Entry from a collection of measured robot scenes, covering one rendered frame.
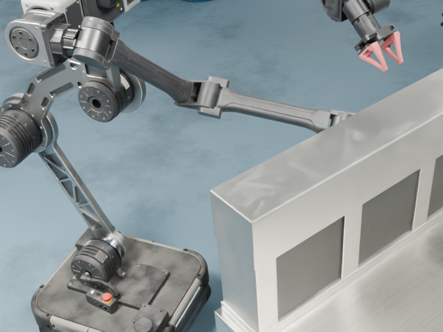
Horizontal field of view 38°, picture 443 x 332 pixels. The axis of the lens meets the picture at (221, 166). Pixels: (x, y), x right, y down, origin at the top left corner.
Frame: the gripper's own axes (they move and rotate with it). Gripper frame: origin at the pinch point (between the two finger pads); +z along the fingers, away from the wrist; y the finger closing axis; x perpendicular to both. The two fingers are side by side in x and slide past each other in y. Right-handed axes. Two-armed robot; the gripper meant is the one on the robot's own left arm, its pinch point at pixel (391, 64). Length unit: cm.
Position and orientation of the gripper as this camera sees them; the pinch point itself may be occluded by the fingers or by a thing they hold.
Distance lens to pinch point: 174.4
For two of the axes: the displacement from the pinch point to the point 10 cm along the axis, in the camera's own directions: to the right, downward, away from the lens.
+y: -7.9, 4.1, -4.5
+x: 3.2, -3.4, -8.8
